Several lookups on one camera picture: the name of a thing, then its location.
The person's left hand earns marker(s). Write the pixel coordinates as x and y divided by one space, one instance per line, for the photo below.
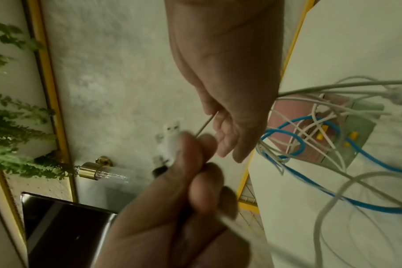
174 214

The person's right hand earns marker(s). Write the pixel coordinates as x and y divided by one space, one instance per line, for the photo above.
234 65

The pink box with green drawer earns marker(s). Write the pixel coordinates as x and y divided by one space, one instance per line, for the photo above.
282 111

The black screen panel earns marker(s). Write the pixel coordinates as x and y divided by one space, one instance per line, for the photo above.
62 230

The white table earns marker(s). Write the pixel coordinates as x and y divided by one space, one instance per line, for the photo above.
353 39

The green plant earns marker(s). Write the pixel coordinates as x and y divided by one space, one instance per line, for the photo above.
8 125

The brass wall lamp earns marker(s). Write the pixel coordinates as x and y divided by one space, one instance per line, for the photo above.
91 170

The yellow wall trim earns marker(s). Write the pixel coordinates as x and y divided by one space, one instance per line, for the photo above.
47 65

